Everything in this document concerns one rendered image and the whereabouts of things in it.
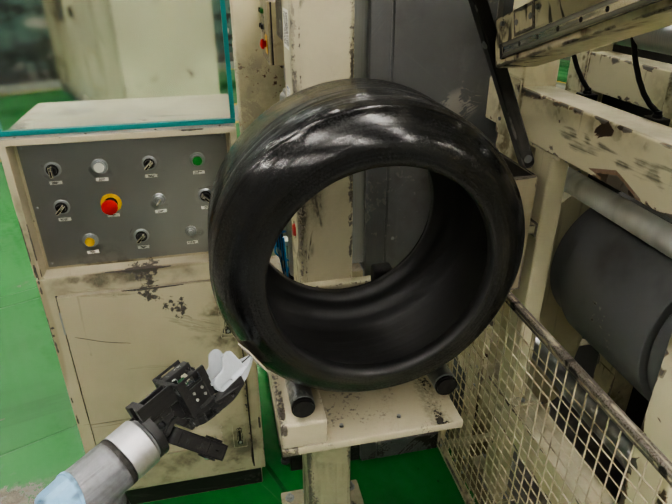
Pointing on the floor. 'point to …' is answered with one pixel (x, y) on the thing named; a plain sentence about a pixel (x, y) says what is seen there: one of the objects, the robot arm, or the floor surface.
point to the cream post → (341, 54)
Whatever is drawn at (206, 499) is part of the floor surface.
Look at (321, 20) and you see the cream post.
